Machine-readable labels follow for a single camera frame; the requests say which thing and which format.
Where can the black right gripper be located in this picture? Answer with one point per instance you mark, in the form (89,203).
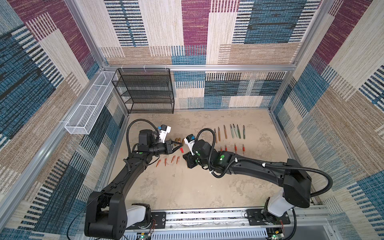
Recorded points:
(189,159)

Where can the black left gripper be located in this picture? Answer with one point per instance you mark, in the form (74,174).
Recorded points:
(168,149)

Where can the brown pen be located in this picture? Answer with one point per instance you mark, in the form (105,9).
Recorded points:
(215,133)
(225,131)

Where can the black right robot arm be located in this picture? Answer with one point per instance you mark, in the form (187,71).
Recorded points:
(290,176)

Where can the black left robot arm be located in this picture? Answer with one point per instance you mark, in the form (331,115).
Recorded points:
(107,216)

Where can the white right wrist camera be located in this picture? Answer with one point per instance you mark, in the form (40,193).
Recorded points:
(190,141)

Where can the black wire mesh shelf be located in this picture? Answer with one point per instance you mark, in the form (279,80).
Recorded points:
(145,91)

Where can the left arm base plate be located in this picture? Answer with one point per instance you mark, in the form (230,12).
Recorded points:
(157,220)

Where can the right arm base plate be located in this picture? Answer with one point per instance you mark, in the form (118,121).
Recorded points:
(257,217)

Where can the white wire mesh basket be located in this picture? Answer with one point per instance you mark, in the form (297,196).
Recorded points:
(86,114)

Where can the aluminium mounting rail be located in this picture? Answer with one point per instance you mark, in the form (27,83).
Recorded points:
(233,218)

